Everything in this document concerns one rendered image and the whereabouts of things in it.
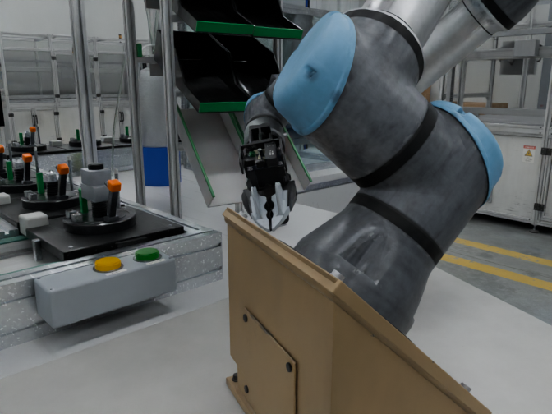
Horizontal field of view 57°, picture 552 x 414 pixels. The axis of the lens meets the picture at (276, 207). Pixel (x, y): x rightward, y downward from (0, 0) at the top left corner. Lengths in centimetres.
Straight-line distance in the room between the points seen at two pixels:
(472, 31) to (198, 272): 64
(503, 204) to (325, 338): 453
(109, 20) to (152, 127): 1069
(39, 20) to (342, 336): 1178
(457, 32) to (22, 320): 81
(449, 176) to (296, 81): 18
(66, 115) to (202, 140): 905
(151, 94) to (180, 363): 135
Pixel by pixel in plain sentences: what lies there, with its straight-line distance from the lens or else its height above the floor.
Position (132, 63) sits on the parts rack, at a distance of 131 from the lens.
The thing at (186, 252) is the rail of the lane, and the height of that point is 93.
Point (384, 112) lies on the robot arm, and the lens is 50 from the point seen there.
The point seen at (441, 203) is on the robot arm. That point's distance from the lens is 53.
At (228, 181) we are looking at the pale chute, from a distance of 115.
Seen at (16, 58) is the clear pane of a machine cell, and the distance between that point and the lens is 998.
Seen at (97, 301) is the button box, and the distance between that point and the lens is 83.
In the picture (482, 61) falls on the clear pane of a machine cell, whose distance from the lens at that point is 494.
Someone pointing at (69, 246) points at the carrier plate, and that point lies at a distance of 95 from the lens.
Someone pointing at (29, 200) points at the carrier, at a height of 99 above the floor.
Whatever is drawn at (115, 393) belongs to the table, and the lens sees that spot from 73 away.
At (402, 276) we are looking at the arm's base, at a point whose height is 107.
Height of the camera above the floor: 125
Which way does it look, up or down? 14 degrees down
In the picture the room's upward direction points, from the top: straight up
